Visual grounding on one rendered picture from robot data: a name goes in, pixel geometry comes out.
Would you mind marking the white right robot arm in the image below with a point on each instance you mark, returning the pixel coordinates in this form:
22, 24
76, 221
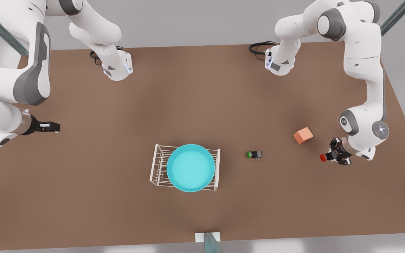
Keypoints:
30, 73

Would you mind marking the cyan round plate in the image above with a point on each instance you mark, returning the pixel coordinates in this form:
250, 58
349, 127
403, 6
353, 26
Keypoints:
191, 168

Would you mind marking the red button switch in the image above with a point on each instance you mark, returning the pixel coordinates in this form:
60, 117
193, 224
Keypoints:
323, 157

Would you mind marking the silver frame post with foot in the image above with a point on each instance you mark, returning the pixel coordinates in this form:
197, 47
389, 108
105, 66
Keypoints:
210, 242

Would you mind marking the orange cube block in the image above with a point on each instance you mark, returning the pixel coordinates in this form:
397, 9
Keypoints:
303, 135

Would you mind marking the green button switch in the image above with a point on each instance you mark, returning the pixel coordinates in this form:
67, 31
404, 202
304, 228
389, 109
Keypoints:
255, 154

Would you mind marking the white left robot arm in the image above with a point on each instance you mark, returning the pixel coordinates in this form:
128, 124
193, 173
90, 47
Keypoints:
362, 52

